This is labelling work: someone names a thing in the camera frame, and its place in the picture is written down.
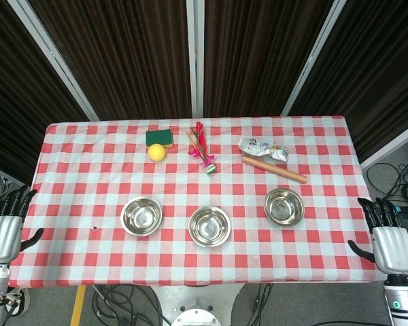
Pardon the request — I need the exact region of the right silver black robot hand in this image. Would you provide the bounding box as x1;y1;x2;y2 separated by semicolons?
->
347;196;408;274

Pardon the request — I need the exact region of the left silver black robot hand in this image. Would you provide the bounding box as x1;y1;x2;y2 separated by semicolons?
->
0;185;44;264

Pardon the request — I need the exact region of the stainless steel bowl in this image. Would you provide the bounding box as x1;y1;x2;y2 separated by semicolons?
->
120;196;163;236
263;188;305;228
188;206;232;248

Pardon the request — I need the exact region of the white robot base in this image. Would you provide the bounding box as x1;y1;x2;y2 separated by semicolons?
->
149;284;245;326

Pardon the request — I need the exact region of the red white checkered tablecloth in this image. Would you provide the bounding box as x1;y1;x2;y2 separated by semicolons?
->
8;114;388;289

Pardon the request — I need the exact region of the dark brown curtain panel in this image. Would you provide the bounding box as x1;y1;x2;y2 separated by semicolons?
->
30;0;191;120
0;0;89;184
292;0;408;160
203;0;334;118

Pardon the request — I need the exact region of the wooden rolling pin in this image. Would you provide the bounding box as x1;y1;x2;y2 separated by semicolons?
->
241;155;308;185

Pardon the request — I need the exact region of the crumpled silver snack bag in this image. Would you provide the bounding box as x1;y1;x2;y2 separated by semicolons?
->
238;137;290;164

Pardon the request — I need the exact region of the yellow ball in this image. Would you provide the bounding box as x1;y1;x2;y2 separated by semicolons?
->
147;143;167;162

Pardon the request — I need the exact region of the green yellow scrub sponge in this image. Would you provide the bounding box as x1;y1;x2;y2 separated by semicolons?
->
145;128;175;149

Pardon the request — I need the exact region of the pink feather shuttlecock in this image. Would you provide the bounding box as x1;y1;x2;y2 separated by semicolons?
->
186;121;217;176

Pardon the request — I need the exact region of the aluminium partition post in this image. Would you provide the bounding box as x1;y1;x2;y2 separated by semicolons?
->
281;0;348;116
7;0;99;120
359;127;408;169
185;0;205;118

